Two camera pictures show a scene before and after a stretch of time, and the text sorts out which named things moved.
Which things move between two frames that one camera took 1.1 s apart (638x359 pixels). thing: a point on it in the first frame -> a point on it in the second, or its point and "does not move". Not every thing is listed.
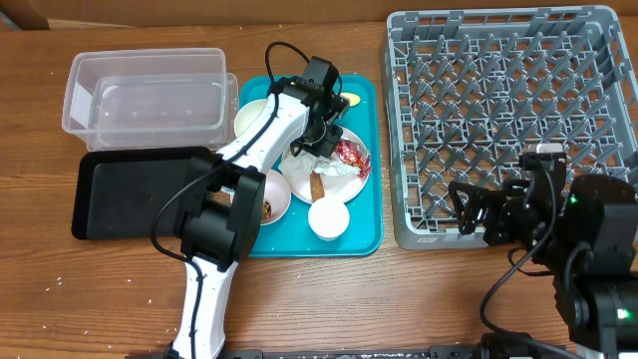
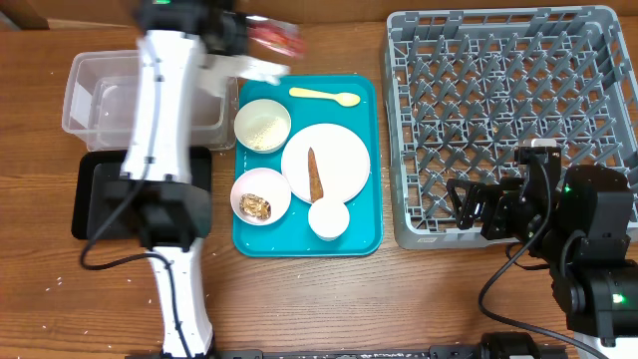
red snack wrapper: (352, 154) -> (281, 36)
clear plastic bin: (152, 99) does not move
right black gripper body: (509, 221) does not move
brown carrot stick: (316, 186) does not move
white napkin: (329, 165) -> (228, 66)
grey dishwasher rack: (467, 92) does not move
